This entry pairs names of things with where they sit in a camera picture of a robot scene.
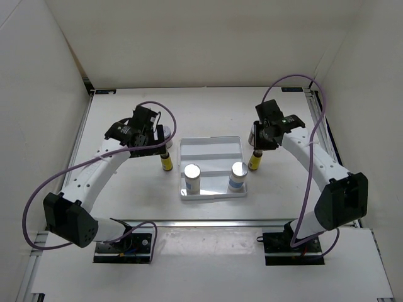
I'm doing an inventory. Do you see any white divided tray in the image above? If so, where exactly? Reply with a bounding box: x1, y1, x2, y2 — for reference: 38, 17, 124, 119
179, 136, 247, 202

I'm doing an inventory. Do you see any right brown spice jar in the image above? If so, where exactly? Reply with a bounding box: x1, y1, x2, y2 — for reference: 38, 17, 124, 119
248, 124, 255, 147

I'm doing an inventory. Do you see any purple cable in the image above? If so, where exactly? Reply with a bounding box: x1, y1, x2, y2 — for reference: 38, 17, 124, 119
263, 74, 341, 264
26, 101, 178, 262

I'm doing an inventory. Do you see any brown spice jar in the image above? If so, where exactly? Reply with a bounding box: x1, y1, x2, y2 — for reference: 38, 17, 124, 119
163, 126, 173, 149
248, 124, 255, 147

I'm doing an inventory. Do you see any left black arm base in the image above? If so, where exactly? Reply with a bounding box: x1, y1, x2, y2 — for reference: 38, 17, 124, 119
93, 218, 158, 264

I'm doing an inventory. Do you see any left brown spice jar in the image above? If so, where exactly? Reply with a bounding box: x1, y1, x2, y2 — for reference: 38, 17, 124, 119
163, 126, 173, 149

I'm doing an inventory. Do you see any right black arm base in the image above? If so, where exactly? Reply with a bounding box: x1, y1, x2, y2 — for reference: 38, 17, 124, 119
256, 223, 325, 266

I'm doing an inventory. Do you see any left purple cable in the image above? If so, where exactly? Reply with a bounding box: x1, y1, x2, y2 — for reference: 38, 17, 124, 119
26, 101, 178, 262

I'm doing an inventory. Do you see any white silver-cap bottle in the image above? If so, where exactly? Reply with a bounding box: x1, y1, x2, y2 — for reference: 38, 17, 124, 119
184, 164, 201, 194
228, 161, 248, 193

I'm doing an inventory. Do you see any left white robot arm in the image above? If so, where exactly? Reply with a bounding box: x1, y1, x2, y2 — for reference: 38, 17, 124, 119
43, 105, 166, 252

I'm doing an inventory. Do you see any right yellow small bottle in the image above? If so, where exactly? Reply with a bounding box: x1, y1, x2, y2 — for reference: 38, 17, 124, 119
248, 150, 263, 171

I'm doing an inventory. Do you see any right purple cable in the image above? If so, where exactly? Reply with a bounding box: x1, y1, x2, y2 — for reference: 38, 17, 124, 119
263, 74, 341, 264

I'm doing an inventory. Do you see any aluminium front rail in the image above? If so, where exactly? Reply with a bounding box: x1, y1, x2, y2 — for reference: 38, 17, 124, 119
110, 218, 315, 229

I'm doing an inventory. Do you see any right blue corner label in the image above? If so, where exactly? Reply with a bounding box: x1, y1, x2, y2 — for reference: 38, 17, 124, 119
281, 87, 304, 92

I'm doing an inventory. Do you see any left yellow small bottle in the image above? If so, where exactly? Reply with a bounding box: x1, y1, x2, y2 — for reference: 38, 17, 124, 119
160, 152, 173, 171

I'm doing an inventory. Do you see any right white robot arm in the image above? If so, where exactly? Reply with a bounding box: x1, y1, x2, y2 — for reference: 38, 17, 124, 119
254, 99, 368, 252

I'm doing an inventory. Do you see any yellow small bottle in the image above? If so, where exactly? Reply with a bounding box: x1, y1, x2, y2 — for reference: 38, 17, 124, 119
160, 152, 173, 171
248, 150, 263, 171

